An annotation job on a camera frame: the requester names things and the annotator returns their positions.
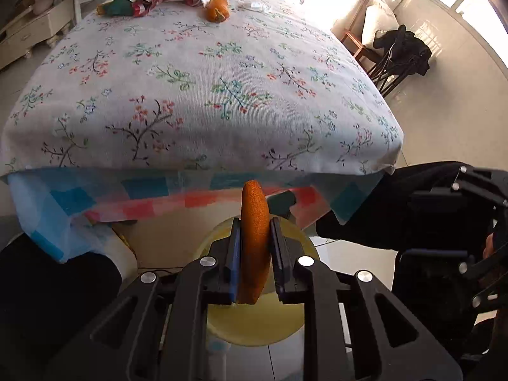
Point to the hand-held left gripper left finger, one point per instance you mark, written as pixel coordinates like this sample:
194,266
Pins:
235,254

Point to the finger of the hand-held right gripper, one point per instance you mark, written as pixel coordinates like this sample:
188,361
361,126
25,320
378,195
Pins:
436,253
476,182

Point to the orange fruit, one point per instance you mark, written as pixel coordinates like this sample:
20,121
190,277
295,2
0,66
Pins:
217,8

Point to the clear plastic bottle green label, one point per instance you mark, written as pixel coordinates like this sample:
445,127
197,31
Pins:
123,7

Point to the wooden chair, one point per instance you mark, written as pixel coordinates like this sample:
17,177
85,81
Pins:
351,41

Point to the white low cabinet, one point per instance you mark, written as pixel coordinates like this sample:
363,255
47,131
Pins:
27,35

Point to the long orange peel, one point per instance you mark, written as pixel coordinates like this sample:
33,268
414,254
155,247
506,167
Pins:
254,246

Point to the person's right leg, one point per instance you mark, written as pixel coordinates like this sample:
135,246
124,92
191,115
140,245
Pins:
377,214

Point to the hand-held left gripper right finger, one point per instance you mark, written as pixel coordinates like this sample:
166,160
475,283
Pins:
278,258

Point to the person's leg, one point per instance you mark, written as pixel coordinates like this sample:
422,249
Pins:
47,305
377,214

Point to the floral tablecloth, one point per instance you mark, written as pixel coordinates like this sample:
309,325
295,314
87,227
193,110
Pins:
198,67

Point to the black folding stand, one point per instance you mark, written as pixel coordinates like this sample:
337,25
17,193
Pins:
387,79

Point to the black jacket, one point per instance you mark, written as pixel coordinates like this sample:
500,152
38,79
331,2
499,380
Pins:
405,47

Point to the person's right hand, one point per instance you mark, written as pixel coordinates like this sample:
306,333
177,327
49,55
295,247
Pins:
489,246

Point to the white cushion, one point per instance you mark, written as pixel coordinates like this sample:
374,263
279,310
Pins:
377,22

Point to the person's left leg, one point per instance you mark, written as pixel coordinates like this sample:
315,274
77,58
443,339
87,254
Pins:
47,305

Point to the checkered plastic table cover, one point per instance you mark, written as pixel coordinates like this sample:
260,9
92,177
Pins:
59,202

